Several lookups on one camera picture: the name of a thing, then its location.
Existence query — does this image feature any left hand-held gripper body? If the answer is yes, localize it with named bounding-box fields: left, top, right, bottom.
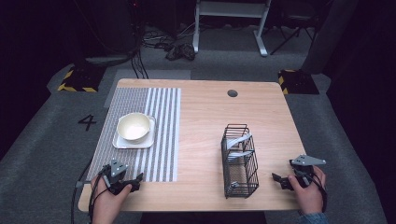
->
left=98, top=159, right=134, bottom=196

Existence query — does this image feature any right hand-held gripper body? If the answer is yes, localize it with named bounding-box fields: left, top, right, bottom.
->
left=289, top=154, right=327, bottom=189

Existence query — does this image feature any person's right hand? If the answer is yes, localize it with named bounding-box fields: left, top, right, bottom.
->
left=287, top=165, right=327, bottom=216

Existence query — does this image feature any person's left hand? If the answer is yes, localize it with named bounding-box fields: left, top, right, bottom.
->
left=90, top=175, right=134, bottom=224

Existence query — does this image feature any white square plate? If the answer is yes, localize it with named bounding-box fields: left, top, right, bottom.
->
left=111, top=115, right=157, bottom=150

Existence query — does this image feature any white bowl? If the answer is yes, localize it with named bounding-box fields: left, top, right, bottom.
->
left=116, top=111, right=152, bottom=145

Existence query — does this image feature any grey white striped placemat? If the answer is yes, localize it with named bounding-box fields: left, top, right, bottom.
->
left=86, top=87, right=182, bottom=183

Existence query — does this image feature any black yellow striped floor base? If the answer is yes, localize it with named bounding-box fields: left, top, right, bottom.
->
left=57, top=63, right=106, bottom=93
left=277, top=68, right=320, bottom=96

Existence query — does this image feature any black folding stand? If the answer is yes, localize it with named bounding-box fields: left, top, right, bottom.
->
left=269, top=12, right=318, bottom=56

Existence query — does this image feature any grey curtain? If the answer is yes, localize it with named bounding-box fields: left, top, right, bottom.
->
left=300, top=0, right=360, bottom=75

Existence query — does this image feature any dark cloth heap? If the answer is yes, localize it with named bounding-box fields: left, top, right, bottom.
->
left=164, top=42, right=197, bottom=62

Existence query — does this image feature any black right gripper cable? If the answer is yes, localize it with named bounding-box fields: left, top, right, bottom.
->
left=298, top=169, right=329, bottom=214

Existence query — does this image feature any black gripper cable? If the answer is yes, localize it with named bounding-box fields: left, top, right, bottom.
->
left=70, top=160, right=110, bottom=224
left=298, top=169, right=329, bottom=214

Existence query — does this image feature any black wire basket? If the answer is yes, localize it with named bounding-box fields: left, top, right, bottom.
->
left=220, top=123, right=261, bottom=200

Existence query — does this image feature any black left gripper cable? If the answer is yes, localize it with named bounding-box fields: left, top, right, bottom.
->
left=70, top=160, right=110, bottom=224

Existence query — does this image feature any bundle of black floor cables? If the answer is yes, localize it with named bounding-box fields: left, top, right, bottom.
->
left=129, top=24, right=176, bottom=80

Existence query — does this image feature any white desk frame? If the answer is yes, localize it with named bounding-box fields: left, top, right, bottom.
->
left=191, top=0, right=273, bottom=58

